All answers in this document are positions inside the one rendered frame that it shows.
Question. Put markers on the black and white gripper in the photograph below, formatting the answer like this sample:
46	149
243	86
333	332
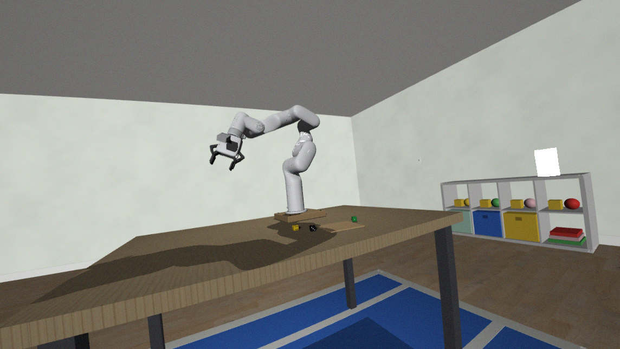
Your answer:
229	150

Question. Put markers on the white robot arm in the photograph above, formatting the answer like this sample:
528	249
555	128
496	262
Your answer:
243	124

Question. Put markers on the tan flat mat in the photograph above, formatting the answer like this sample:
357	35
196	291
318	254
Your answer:
340	226

